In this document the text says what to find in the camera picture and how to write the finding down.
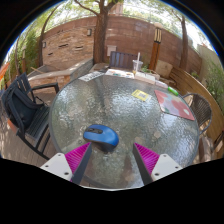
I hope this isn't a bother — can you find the white wall box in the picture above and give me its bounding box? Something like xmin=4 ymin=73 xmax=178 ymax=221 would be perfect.
xmin=106 ymin=44 xmax=118 ymax=58

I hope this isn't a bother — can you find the clear plastic packet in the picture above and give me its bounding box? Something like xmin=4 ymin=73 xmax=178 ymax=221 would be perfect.
xmin=154 ymin=79 xmax=169 ymax=89

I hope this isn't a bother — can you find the wooden lamp post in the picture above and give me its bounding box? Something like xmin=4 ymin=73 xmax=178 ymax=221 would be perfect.
xmin=148 ymin=22 xmax=164 ymax=71

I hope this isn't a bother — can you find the beige stone block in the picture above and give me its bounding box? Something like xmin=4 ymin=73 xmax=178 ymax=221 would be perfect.
xmin=154 ymin=59 xmax=174 ymax=79

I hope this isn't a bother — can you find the small green case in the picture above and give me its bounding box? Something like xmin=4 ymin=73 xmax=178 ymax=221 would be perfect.
xmin=167 ymin=86 xmax=180 ymax=97

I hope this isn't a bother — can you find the black slatted chair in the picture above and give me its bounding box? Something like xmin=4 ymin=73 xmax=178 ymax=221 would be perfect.
xmin=1 ymin=72 xmax=60 ymax=161

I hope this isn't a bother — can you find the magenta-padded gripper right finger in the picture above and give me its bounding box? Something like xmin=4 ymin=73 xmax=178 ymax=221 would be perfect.
xmin=132 ymin=142 xmax=184 ymax=186

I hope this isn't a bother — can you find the colourful paint sheet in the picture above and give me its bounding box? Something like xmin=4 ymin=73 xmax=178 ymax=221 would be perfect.
xmin=104 ymin=68 xmax=135 ymax=80

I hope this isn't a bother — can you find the dark wooden slatted chair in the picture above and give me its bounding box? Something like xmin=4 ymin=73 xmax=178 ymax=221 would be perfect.
xmin=108 ymin=50 xmax=139 ymax=70

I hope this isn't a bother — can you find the white lettered plate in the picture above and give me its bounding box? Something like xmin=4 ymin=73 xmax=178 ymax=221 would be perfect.
xmin=78 ymin=70 xmax=105 ymax=83

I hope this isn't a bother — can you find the curved wooden slat fence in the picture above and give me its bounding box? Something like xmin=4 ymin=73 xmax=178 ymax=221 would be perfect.
xmin=169 ymin=66 xmax=224 ymax=141

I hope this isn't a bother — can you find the yellow card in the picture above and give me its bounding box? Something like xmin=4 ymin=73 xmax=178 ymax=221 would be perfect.
xmin=131 ymin=88 xmax=151 ymax=102

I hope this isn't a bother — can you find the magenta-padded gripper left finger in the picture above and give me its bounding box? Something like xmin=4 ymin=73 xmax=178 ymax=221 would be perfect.
xmin=39 ymin=142 xmax=93 ymax=186

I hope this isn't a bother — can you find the stone brick trough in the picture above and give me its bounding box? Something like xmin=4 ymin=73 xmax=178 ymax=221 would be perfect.
xmin=28 ymin=58 xmax=94 ymax=89

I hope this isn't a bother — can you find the thick tree trunk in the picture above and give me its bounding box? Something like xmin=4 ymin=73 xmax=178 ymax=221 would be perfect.
xmin=73 ymin=0 xmax=124 ymax=64

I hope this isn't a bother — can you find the blue computer mouse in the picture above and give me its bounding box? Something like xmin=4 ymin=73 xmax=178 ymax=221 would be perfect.
xmin=83 ymin=124 xmax=120 ymax=154

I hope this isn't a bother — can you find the red floral mouse pad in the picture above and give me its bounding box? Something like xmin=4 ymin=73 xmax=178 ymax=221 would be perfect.
xmin=154 ymin=89 xmax=196 ymax=122

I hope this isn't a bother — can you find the dark wicker chair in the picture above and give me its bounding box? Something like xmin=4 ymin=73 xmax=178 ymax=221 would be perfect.
xmin=182 ymin=92 xmax=213 ymax=134

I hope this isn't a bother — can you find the clear plastic cup with straw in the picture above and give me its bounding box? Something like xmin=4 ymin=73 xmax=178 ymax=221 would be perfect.
xmin=132 ymin=52 xmax=144 ymax=76

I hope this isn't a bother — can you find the thin tree trunk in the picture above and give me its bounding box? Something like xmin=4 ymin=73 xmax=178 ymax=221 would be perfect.
xmin=179 ymin=14 xmax=190 ymax=71

